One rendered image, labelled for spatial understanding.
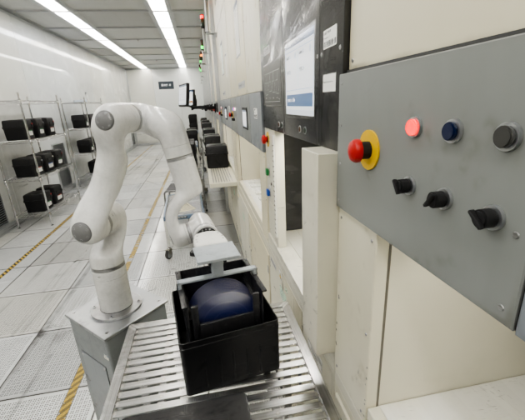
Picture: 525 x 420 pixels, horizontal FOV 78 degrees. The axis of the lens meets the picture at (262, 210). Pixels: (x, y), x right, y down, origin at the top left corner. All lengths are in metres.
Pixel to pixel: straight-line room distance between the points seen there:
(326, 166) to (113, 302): 0.99
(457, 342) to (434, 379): 0.10
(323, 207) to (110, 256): 0.85
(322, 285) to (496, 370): 0.44
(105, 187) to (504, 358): 1.21
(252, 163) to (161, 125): 1.92
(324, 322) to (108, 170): 0.82
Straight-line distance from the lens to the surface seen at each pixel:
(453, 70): 0.45
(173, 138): 1.09
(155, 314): 1.43
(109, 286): 1.37
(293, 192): 1.65
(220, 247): 0.97
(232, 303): 0.96
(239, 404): 0.87
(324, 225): 0.76
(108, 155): 1.18
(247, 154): 2.93
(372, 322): 0.71
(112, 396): 1.11
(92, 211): 1.23
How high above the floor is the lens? 1.51
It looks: 18 degrees down
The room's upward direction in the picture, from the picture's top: 3 degrees counter-clockwise
